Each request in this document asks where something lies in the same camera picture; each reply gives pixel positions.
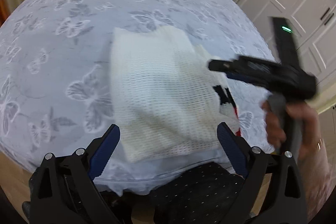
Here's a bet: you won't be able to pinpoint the person's right hand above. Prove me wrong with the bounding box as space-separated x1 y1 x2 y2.
261 97 322 162

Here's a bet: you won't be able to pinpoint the black dotted trousers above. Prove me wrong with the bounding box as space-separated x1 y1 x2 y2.
22 161 263 224

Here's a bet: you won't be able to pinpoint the white wardrobe doors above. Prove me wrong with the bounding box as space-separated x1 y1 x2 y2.
239 0 335 87

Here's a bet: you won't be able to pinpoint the red white black knit sweater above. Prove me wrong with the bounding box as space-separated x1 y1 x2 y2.
110 26 240 162

